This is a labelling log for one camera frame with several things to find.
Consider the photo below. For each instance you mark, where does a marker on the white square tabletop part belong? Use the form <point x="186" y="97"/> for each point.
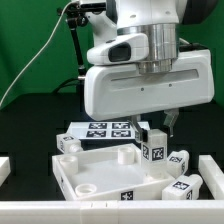
<point x="111" y="173"/>

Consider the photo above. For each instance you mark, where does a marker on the white front fence wall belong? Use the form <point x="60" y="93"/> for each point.
<point x="113" y="212"/>

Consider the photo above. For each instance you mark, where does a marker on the white right fence wall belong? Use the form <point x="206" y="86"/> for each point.
<point x="212" y="175"/>

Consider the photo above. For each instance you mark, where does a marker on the white left fence wall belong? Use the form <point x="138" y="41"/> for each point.
<point x="4" y="169"/>

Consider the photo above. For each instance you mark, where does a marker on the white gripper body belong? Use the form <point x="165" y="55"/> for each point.
<point x="119" y="91"/>

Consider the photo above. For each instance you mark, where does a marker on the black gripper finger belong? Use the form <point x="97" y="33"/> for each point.
<point x="170" y="120"/>
<point x="141" y="134"/>

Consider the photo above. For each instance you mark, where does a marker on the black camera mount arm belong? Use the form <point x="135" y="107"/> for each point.
<point x="76" y="16"/>

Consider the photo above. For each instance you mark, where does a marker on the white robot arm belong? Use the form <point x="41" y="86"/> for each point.
<point x="139" y="63"/>

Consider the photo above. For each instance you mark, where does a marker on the white marker base plate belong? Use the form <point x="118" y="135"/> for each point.
<point x="102" y="130"/>

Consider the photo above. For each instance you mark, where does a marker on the white fence wall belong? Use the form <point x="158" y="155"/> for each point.
<point x="4" y="169"/>
<point x="113" y="212"/>
<point x="212" y="175"/>

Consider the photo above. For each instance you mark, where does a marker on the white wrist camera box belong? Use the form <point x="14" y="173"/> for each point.
<point x="123" y="49"/>

